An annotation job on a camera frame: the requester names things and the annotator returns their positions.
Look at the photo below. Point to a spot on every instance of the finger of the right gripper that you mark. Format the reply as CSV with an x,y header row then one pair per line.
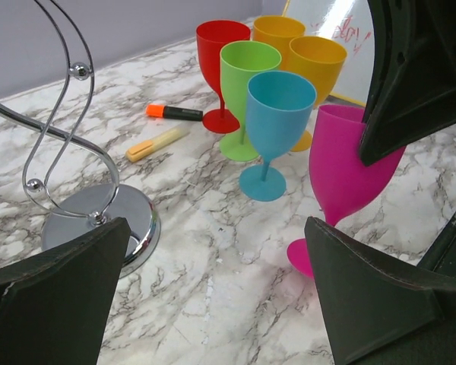
x,y
412,93

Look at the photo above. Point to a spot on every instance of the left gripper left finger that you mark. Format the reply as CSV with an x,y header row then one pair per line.
x,y
54,305

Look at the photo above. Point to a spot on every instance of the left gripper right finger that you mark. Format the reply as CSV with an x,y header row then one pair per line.
x,y
378,309

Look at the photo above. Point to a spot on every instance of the yellow wine glass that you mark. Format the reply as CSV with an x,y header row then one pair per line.
x,y
277,31
319,60

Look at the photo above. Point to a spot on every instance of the pink wine glass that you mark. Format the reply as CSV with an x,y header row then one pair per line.
x,y
341,183

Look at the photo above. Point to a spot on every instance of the blue wine glass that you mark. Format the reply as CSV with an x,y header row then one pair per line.
x,y
279,104

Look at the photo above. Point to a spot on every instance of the green wine glass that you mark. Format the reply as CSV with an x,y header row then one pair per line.
x,y
239,62

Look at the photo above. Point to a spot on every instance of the red wine glass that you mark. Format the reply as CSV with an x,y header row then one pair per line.
x,y
211,37

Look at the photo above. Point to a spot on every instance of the chrome wine glass rack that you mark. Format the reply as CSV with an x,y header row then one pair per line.
x,y
97,178

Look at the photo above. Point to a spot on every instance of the pale yellow marker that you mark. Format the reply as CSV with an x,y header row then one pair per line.
x,y
148,147

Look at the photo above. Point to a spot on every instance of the orange black highlighter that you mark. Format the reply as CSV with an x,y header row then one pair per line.
x,y
172,112

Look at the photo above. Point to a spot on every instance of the whiteboard with yellow frame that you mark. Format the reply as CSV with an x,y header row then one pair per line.
x,y
349,23

